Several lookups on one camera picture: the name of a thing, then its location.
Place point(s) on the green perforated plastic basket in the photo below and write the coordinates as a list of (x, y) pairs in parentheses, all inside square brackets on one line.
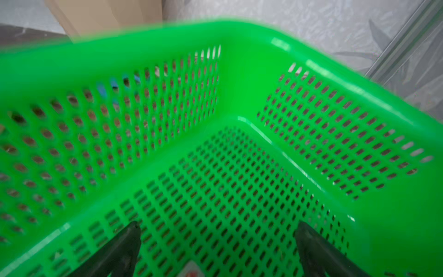
[(236, 133)]

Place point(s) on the small blue toy rake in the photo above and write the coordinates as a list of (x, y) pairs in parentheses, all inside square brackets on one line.
[(114, 84)]

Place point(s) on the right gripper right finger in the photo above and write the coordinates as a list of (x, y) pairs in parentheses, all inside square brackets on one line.
[(319, 258)]

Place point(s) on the terracotta flower pot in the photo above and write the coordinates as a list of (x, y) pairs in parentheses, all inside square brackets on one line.
[(79, 18)]

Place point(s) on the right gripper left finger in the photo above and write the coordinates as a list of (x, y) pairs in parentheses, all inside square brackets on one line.
[(118, 258)]

